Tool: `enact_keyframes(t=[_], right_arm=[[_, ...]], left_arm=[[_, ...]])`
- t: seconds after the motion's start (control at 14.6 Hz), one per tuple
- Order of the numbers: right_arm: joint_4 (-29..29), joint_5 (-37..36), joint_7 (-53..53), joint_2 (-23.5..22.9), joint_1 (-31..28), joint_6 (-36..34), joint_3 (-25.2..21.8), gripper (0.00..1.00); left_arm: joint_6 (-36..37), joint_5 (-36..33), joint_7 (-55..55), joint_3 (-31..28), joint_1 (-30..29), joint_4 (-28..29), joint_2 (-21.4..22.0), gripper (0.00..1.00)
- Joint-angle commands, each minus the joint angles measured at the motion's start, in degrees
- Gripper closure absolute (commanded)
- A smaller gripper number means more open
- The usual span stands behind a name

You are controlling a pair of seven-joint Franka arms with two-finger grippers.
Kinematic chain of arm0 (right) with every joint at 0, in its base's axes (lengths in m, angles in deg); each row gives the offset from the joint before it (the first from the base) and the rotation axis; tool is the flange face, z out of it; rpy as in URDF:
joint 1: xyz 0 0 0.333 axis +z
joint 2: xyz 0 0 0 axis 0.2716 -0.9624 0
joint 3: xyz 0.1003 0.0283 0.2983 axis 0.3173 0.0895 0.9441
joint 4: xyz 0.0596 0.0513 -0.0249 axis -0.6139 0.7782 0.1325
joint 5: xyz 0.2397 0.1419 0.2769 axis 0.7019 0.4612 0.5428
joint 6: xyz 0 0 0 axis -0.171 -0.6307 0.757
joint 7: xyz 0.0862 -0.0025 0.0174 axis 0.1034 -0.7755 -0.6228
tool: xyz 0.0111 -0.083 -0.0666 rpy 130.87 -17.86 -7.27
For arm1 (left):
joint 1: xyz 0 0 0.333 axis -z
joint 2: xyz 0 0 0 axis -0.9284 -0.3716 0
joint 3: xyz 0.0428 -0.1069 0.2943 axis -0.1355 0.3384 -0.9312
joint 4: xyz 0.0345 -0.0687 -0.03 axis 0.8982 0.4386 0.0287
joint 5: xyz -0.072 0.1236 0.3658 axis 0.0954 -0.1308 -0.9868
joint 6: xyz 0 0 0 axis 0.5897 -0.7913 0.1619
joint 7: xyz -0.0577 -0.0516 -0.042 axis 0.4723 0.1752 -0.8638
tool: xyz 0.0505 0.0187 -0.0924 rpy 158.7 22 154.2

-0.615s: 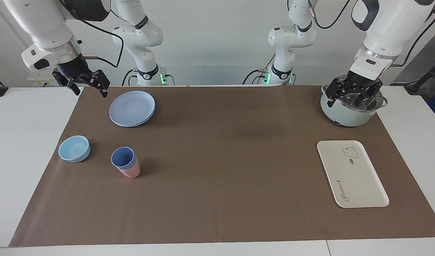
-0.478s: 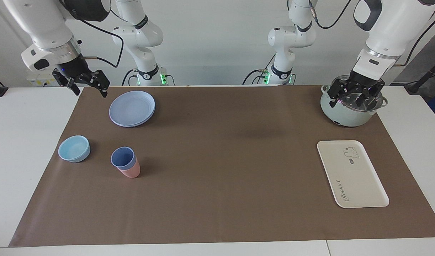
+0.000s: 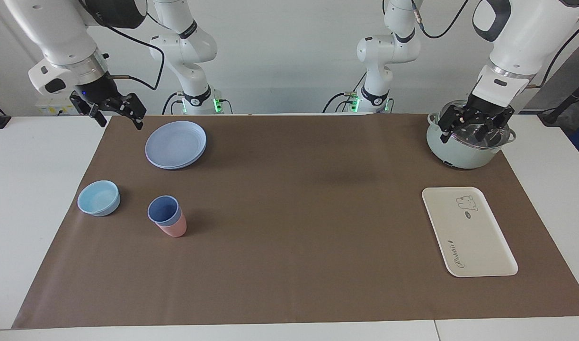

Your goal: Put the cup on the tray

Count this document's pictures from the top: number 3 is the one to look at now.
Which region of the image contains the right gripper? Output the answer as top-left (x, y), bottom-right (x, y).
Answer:
top-left (70, 73), bottom-right (147, 130)

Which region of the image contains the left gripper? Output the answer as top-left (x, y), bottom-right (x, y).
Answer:
top-left (437, 94), bottom-right (515, 144)

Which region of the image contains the cream rectangular tray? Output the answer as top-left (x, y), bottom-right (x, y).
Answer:
top-left (421, 187), bottom-right (518, 278)

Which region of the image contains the blue plastic cup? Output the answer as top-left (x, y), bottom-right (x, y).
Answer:
top-left (147, 195), bottom-right (182, 226)

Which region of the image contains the pink plastic cup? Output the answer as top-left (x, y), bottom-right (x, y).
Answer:
top-left (154, 208), bottom-right (187, 238)

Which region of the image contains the glass pot lid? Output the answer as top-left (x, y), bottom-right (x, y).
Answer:
top-left (433, 100), bottom-right (512, 151)

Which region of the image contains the pale green cooking pot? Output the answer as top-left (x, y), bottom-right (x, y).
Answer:
top-left (426, 112), bottom-right (517, 170)

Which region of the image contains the blue plastic plate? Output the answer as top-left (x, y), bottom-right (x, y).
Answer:
top-left (150, 137), bottom-right (208, 171)
top-left (145, 120), bottom-right (207, 169)

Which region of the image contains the light blue bowl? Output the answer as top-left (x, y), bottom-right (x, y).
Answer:
top-left (77, 180), bottom-right (121, 217)

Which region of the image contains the black cable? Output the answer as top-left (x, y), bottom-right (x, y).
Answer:
top-left (323, 92), bottom-right (362, 113)
top-left (410, 0), bottom-right (470, 40)
top-left (162, 92), bottom-right (182, 115)
top-left (100, 21), bottom-right (166, 91)
top-left (526, 12), bottom-right (579, 89)

